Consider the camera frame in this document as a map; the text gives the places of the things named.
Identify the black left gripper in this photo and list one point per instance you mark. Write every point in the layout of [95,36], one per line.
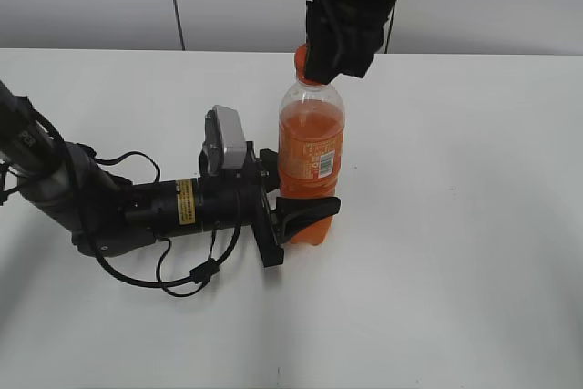
[239,197]

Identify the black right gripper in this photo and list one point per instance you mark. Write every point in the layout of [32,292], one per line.
[342,37]

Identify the orange soda plastic bottle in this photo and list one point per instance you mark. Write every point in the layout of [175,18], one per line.
[311,125]

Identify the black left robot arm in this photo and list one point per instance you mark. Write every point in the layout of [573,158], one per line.
[109,214]

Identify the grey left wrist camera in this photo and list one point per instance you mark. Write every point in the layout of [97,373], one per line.
[224,146]

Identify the orange bottle cap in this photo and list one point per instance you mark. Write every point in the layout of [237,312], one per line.
[300,57]

